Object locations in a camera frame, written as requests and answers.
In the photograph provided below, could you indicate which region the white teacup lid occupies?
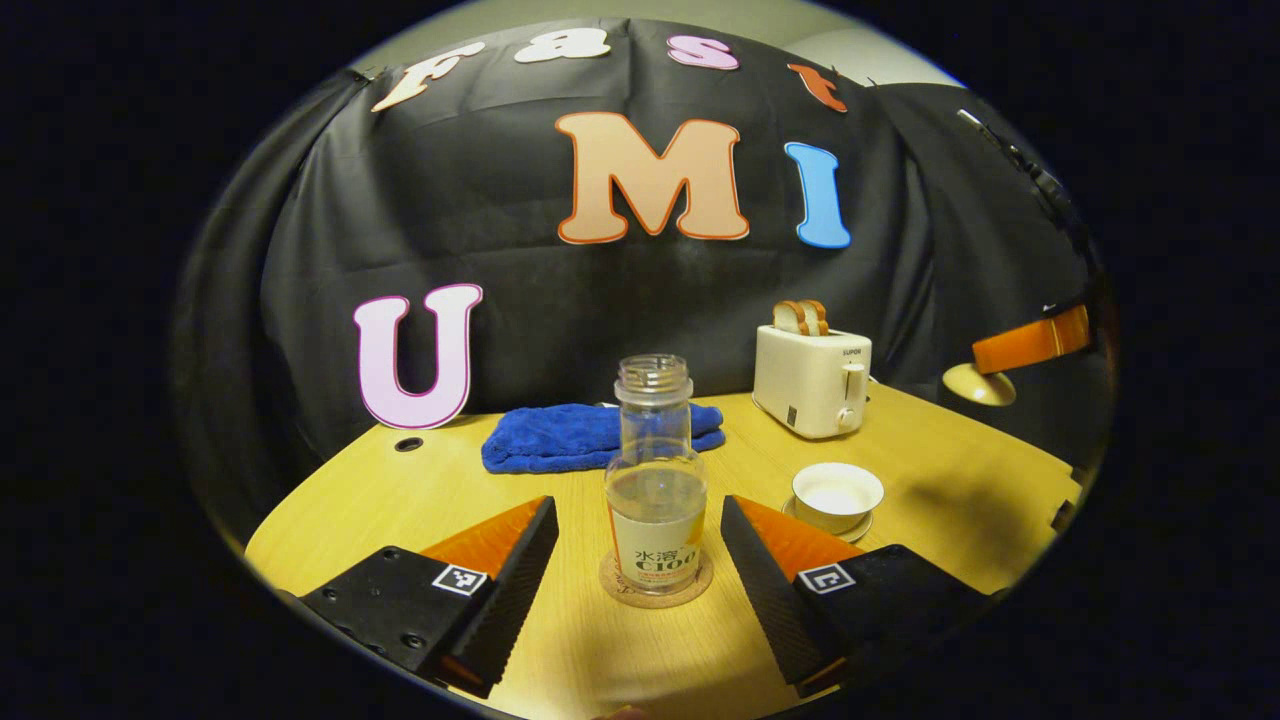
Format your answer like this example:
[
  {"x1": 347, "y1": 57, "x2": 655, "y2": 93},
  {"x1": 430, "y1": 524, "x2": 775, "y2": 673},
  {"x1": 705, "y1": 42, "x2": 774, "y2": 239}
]
[{"x1": 943, "y1": 362, "x2": 1018, "y2": 407}]

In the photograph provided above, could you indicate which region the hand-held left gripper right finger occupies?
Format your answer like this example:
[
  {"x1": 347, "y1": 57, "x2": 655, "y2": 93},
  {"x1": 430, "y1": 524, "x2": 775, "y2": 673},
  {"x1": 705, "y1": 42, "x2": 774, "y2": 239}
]
[{"x1": 720, "y1": 494, "x2": 1001, "y2": 699}]

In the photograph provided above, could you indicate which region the round cork coaster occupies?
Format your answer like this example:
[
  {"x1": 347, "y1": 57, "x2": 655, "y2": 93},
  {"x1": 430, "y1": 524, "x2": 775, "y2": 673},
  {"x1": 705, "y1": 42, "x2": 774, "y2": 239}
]
[{"x1": 599, "y1": 548, "x2": 715, "y2": 609}]

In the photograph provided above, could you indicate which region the teacup saucer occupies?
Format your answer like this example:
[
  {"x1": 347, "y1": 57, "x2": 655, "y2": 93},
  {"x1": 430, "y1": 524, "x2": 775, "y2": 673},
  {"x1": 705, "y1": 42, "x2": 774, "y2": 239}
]
[{"x1": 782, "y1": 495, "x2": 876, "y2": 544}]

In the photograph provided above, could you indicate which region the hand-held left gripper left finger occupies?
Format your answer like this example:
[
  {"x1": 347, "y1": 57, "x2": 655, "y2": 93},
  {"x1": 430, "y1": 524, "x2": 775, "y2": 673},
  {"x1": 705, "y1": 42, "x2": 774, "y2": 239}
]
[{"x1": 300, "y1": 495, "x2": 559, "y2": 699}]

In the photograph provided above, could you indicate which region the black backdrop cloth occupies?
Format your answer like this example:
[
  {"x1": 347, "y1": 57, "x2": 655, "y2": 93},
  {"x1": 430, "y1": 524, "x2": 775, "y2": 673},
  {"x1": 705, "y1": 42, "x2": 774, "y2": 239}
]
[{"x1": 175, "y1": 15, "x2": 1116, "y2": 561}]

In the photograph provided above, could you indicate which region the blue towel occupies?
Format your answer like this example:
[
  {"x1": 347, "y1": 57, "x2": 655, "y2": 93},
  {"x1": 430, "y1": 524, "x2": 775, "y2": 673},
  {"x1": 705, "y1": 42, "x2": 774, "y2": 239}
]
[{"x1": 481, "y1": 402, "x2": 726, "y2": 475}]

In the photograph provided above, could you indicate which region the clear plastic water bottle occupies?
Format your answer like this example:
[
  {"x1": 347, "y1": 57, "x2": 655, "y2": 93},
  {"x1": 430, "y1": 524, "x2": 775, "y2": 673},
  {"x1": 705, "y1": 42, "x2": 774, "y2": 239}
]
[{"x1": 605, "y1": 354, "x2": 709, "y2": 593}]

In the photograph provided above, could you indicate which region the white teacup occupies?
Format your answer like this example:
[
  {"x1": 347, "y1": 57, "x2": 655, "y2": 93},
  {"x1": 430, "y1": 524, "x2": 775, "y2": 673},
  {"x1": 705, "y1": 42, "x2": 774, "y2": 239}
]
[{"x1": 792, "y1": 462, "x2": 885, "y2": 536}]

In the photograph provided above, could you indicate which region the white toaster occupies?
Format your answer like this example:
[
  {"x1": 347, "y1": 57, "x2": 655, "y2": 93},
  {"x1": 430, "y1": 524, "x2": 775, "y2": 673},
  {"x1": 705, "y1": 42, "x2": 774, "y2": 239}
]
[{"x1": 752, "y1": 322, "x2": 873, "y2": 441}]

